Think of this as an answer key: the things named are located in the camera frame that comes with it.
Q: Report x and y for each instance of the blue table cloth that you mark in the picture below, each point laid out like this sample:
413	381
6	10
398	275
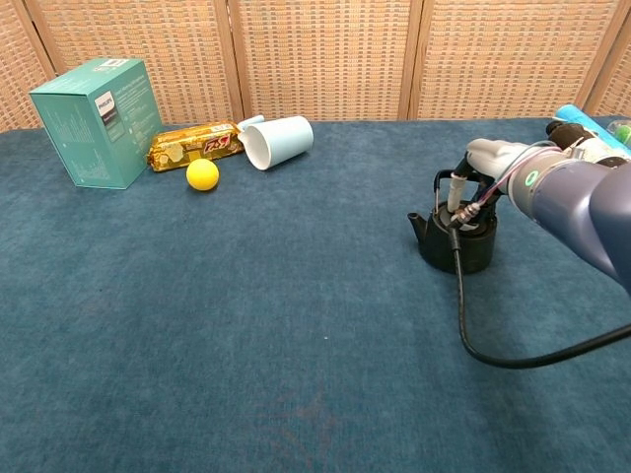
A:
246	320

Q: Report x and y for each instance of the yellow ball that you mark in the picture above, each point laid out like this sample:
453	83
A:
202	175

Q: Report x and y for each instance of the woven wooden folding screen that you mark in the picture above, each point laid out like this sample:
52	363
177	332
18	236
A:
325	59

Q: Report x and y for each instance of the cyan blue roll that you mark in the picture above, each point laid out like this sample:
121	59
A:
574	112

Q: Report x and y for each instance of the black teapot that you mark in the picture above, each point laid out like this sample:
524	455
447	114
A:
475	251

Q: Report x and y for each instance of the blue grey right robot arm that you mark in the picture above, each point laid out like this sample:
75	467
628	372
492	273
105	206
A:
586	207

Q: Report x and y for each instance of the gold snack package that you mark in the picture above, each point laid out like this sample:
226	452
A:
197	145

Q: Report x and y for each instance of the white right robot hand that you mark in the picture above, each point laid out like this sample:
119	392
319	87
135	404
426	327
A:
493	155

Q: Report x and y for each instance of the teal Philips cardboard box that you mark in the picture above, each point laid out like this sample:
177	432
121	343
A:
93	143

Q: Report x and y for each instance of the clear bag with green items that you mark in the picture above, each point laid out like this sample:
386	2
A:
622	132

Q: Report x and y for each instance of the light blue mug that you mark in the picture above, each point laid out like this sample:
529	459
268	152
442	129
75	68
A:
286	140

